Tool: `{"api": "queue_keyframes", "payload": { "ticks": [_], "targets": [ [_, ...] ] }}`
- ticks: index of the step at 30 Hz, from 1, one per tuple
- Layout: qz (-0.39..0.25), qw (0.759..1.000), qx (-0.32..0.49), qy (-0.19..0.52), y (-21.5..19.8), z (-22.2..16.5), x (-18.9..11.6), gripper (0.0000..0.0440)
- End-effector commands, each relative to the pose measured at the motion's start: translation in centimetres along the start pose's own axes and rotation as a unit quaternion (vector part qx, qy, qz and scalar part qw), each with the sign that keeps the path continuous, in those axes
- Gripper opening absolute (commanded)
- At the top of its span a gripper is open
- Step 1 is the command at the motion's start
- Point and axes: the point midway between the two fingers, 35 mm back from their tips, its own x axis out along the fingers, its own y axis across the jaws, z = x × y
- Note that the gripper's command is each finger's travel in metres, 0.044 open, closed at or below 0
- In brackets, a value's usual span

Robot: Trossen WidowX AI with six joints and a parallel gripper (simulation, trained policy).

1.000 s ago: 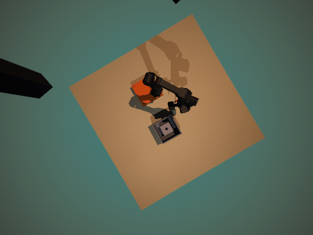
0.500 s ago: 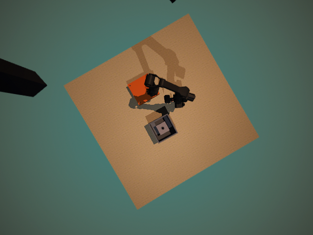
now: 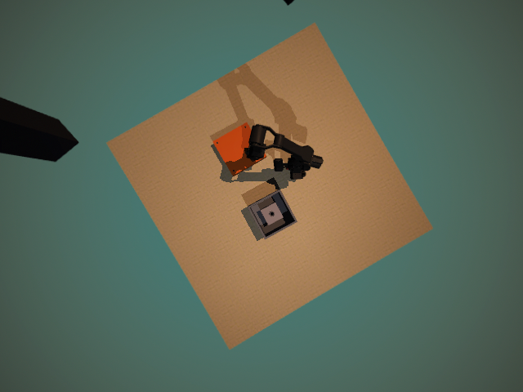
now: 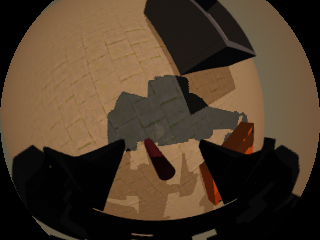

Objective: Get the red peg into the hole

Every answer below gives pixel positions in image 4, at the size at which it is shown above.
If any dark red peg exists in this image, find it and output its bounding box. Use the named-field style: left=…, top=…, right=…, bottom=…
left=143, top=139, right=176, bottom=180

